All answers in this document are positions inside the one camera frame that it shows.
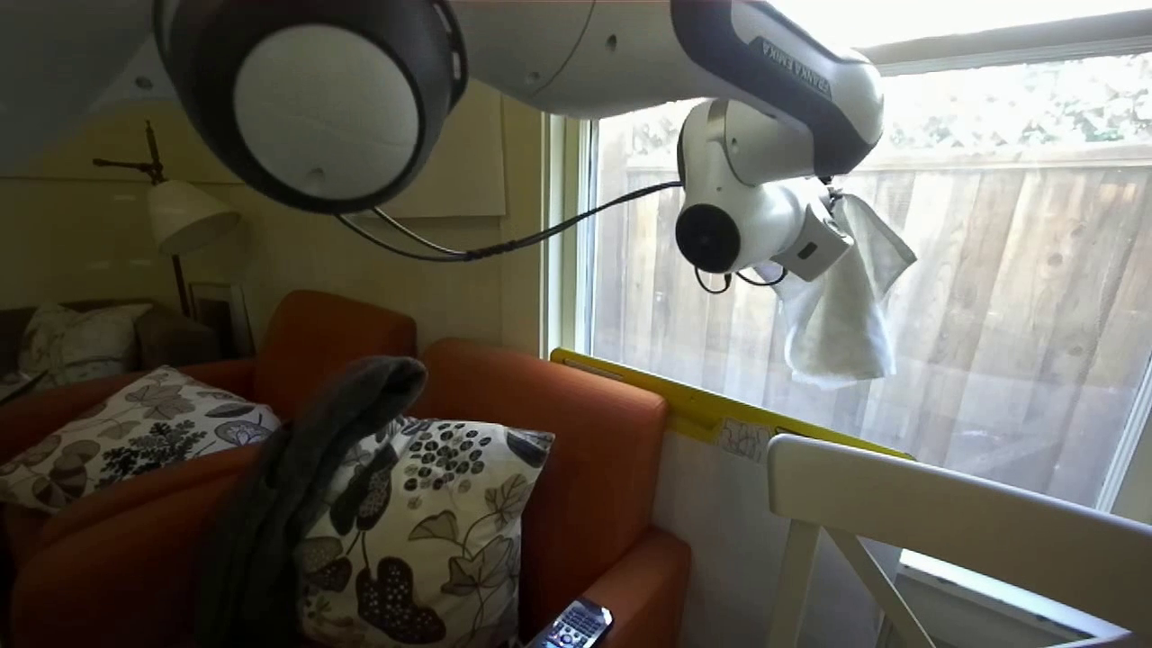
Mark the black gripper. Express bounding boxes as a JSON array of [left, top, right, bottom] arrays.
[[786, 202, 852, 280]]

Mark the white towel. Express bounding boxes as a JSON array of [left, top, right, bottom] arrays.
[[777, 196, 916, 390]]

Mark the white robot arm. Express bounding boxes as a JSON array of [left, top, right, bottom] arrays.
[[151, 0, 883, 280]]

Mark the white wooden chair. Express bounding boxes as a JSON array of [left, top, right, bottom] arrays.
[[763, 435, 1152, 648]]

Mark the yellow level ruler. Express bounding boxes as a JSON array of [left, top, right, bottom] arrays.
[[549, 350, 883, 456]]

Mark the black remote control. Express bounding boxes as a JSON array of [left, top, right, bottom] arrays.
[[524, 600, 610, 648]]

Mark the floral white pillow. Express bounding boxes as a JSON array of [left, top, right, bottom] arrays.
[[295, 417, 553, 648]]

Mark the white table lamp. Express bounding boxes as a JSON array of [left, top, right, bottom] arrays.
[[99, 126, 241, 318]]

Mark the dark grey blanket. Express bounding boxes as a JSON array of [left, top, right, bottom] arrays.
[[195, 357, 423, 648]]

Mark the orange armchair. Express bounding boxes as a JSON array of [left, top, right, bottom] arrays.
[[4, 291, 690, 648]]

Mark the window frame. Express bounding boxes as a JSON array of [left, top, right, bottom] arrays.
[[562, 53, 1152, 508]]

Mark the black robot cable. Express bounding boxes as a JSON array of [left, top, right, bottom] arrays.
[[333, 177, 686, 268]]

